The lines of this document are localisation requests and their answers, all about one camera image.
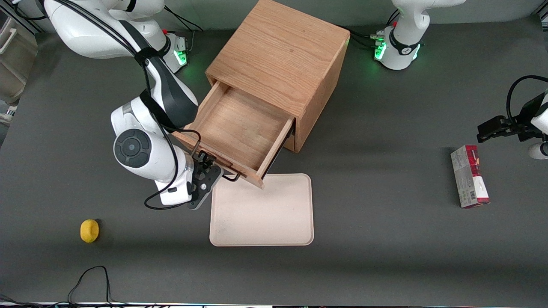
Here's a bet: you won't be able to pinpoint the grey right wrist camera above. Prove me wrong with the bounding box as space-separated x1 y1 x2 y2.
187 168 224 210

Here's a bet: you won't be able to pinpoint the black base cables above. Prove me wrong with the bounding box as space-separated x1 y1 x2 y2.
164 6 204 33
338 25 386 48

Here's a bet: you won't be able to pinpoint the beige plastic tray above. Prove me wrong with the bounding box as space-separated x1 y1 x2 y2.
209 173 314 247

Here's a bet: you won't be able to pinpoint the wooden drawer cabinet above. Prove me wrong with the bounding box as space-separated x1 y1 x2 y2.
205 0 351 154

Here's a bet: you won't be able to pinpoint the black cable on table edge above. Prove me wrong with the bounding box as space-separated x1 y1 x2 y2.
0 265 129 307

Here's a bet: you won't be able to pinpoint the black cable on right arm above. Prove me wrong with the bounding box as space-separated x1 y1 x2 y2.
56 0 203 211

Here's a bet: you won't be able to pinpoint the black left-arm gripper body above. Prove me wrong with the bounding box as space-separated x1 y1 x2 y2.
497 115 535 142

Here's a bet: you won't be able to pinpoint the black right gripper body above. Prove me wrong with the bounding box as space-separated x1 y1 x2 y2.
193 151 220 182

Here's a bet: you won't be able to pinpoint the beige plastic bin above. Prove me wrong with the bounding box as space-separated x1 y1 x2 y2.
0 9 38 104

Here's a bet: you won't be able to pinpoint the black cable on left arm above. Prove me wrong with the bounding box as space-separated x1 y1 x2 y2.
506 75 548 125

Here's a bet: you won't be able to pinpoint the wooden drawer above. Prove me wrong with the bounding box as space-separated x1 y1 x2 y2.
173 80 296 189

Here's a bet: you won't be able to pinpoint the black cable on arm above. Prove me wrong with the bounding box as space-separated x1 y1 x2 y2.
506 75 548 125
56 0 203 211

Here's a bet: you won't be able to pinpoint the yellow foam ring toy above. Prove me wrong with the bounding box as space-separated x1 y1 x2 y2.
80 219 100 243

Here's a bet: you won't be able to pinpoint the red and grey carton box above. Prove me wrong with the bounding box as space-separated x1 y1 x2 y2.
450 145 491 209

